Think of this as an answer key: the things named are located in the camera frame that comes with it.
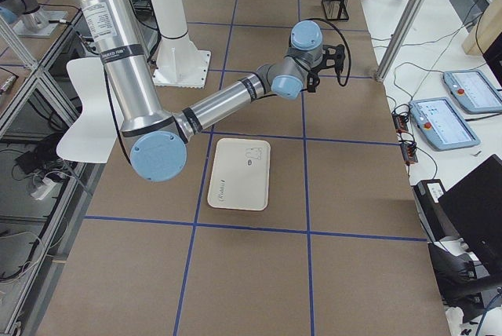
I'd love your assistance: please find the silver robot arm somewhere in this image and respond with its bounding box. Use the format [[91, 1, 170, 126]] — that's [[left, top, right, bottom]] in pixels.
[[72, 0, 322, 182]]

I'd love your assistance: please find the cream rectangular tray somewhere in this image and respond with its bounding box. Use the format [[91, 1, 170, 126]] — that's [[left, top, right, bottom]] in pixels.
[[207, 138, 271, 211]]

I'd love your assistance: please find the brown paper table mat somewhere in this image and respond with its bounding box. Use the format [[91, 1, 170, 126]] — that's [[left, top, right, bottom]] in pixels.
[[38, 0, 449, 335]]

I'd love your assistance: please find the white plastic chair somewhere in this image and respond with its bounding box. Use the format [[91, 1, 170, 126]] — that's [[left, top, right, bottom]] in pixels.
[[56, 57, 124, 163]]

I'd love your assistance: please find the near blue teach pendant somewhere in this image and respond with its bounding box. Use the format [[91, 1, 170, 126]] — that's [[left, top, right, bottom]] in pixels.
[[409, 97, 481, 151]]

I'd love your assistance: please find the blue teach pendant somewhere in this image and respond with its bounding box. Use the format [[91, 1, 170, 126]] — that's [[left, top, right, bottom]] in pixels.
[[442, 69, 501, 114], [409, 97, 481, 151]]

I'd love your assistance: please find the far blue teach pendant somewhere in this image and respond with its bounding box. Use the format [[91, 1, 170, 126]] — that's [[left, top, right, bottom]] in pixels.
[[442, 69, 501, 114]]

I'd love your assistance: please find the black laptop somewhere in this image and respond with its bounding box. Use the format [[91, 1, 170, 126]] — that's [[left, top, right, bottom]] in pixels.
[[439, 154, 501, 274]]

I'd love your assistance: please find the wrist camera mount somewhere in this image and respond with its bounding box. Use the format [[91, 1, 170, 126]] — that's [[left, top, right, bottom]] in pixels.
[[306, 44, 351, 93]]

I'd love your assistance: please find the black wire cup rack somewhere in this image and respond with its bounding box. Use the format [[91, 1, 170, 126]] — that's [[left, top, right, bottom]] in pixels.
[[321, 0, 350, 21]]

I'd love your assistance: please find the aluminium frame post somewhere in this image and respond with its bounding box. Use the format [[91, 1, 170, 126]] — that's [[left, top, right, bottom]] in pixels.
[[375, 0, 424, 82]]

